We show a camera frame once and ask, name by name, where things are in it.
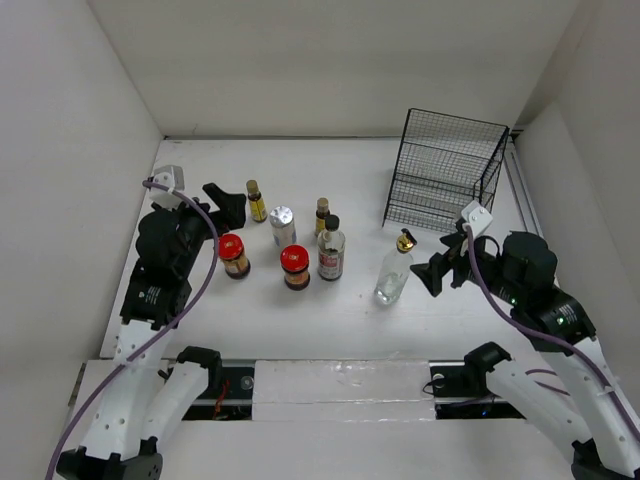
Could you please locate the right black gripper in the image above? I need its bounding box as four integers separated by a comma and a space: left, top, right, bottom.
408, 228, 524, 305

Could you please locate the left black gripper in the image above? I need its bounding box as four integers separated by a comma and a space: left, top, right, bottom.
157, 183, 244, 276

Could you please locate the small yellow label bottle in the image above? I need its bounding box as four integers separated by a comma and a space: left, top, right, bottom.
315, 197, 330, 236
246, 179, 267, 223

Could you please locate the silver lid spice shaker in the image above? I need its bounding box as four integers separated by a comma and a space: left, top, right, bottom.
269, 205, 297, 249

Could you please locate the clear glass pourer bottle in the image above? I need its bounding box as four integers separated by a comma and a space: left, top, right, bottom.
374, 228, 417, 305

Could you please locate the red lid jar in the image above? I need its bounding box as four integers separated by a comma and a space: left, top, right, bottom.
218, 233, 251, 279
280, 244, 310, 291

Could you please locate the black cap sauce bottle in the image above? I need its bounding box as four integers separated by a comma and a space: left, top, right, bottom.
317, 214, 346, 281

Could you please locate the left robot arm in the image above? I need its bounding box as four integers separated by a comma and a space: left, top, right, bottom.
45, 178, 247, 479

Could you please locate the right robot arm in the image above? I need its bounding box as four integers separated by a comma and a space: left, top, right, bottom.
410, 225, 639, 479

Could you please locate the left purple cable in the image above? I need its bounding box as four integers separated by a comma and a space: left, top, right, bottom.
44, 180, 221, 480

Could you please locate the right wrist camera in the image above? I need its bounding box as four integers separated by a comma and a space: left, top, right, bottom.
461, 200, 493, 237

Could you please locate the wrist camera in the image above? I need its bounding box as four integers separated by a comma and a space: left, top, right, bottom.
149, 165, 185, 210
461, 200, 493, 237

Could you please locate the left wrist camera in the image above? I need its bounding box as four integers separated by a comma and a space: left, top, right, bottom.
149, 165, 185, 210

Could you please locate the black wire rack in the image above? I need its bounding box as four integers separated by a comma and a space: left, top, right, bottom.
383, 108, 510, 233

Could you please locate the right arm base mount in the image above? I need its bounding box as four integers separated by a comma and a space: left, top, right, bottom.
422, 361, 523, 420

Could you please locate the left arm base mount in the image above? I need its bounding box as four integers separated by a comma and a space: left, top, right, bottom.
157, 347, 256, 421

